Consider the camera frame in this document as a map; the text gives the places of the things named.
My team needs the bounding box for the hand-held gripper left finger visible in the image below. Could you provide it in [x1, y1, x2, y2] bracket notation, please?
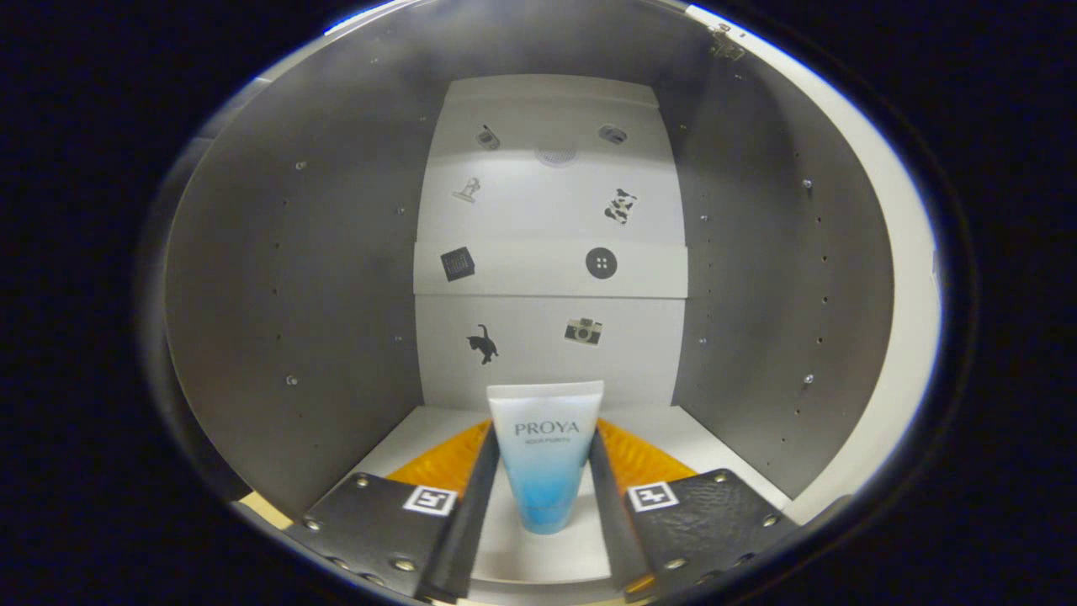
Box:
[282, 419, 501, 603]

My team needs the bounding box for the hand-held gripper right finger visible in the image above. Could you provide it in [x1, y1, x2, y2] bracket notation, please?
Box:
[589, 418, 800, 600]

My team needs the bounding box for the white blue cosmetic tube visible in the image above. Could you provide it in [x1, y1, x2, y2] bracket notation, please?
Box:
[486, 380, 605, 535]

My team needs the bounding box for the grey cabinet body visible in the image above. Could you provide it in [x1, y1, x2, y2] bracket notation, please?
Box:
[160, 0, 897, 582]

